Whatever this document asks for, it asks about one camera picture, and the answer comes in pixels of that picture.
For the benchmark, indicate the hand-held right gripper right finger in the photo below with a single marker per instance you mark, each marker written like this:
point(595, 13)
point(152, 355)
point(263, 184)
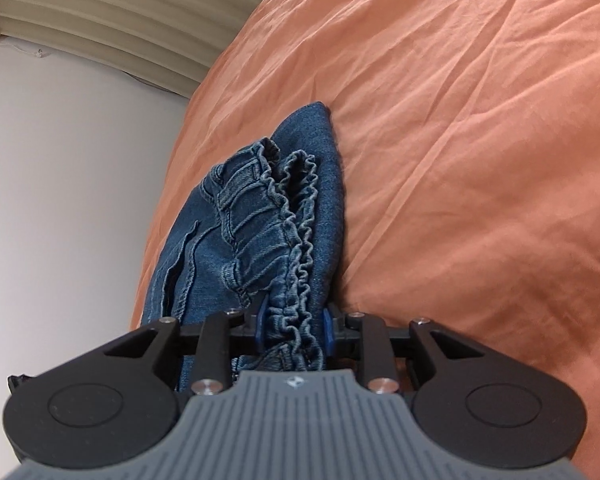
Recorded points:
point(329, 331)

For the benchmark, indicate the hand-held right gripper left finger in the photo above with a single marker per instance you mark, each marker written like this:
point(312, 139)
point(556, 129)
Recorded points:
point(261, 321)

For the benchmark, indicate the blue denim pants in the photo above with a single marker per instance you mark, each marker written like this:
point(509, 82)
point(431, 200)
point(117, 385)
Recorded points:
point(260, 220)

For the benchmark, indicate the orange bed sheet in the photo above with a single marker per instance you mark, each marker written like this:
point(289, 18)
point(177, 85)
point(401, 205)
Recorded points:
point(455, 135)

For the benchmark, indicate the beige pleated curtain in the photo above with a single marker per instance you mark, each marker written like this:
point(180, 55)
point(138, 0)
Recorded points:
point(130, 20)

